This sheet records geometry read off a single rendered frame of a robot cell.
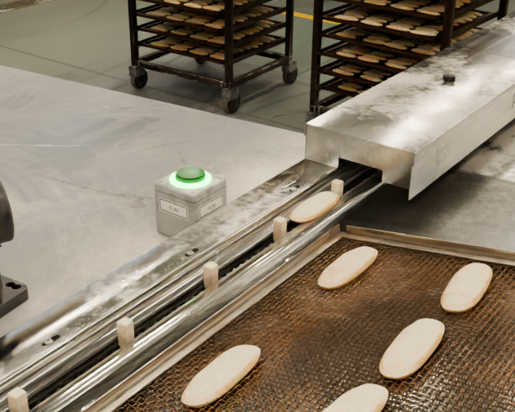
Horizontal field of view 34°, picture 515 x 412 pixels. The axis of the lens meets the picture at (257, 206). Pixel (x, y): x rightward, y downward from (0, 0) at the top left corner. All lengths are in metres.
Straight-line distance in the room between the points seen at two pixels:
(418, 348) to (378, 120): 0.57
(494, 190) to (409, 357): 0.61
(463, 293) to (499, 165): 0.60
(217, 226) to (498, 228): 0.39
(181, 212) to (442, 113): 0.45
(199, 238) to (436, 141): 0.38
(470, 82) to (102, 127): 0.63
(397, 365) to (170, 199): 0.47
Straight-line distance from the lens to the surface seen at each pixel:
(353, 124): 1.23
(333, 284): 0.87
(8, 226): 0.92
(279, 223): 1.06
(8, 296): 1.01
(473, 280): 0.85
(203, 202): 1.08
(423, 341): 0.75
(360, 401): 0.68
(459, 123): 1.28
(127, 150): 1.40
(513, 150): 1.47
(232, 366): 0.75
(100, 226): 1.16
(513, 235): 1.19
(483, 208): 1.25
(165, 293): 0.95
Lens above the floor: 1.37
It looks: 27 degrees down
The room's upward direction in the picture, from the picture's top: 1 degrees clockwise
